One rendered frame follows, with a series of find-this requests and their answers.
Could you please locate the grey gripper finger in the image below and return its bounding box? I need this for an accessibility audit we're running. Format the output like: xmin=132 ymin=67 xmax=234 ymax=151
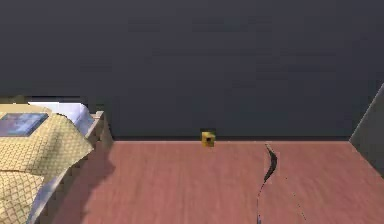
xmin=283 ymin=175 xmax=308 ymax=222
xmin=256 ymin=142 xmax=279 ymax=224

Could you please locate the small yellow box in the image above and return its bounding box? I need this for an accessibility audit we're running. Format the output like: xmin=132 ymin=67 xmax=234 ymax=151
xmin=200 ymin=130 xmax=217 ymax=148

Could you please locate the wooden bed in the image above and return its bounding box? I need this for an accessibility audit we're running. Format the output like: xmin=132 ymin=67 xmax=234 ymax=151
xmin=0 ymin=95 xmax=115 ymax=224

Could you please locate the pale lavender pillow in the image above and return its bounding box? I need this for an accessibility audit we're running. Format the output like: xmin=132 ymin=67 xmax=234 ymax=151
xmin=28 ymin=101 xmax=96 ymax=137

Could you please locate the yellow patterned blanket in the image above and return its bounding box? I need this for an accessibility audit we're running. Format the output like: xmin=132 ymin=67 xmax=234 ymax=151
xmin=0 ymin=103 xmax=95 ymax=224

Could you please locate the blue flat book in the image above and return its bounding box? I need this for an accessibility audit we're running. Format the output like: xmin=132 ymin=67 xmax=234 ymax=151
xmin=0 ymin=112 xmax=50 ymax=138

